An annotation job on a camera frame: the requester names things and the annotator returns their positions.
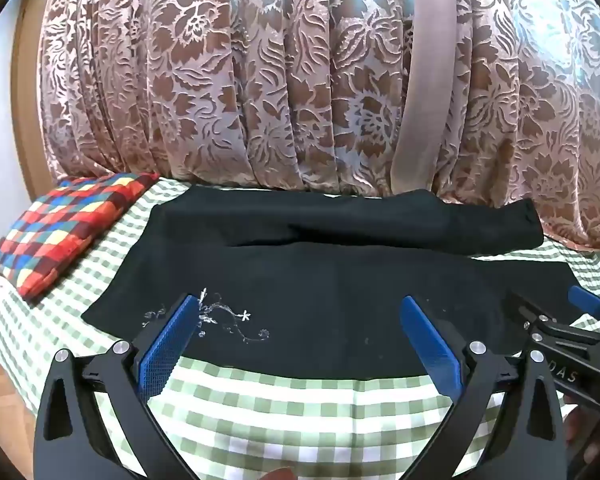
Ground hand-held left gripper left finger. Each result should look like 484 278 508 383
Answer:
34 295 201 480

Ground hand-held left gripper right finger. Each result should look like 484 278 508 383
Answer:
401 295 567 480

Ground green checked bedsheet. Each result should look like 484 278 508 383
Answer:
0 174 600 480

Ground wooden frame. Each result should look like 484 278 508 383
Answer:
9 0 56 201

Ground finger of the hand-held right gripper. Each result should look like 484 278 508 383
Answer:
502 295 600 361
566 284 600 328

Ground brown floral curtain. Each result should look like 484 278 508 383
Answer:
37 0 600 251

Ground black pants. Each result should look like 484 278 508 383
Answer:
81 186 581 378

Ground person's right hand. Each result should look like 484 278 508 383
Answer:
562 395 600 480

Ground colourful checked pillow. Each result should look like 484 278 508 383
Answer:
0 172 161 303

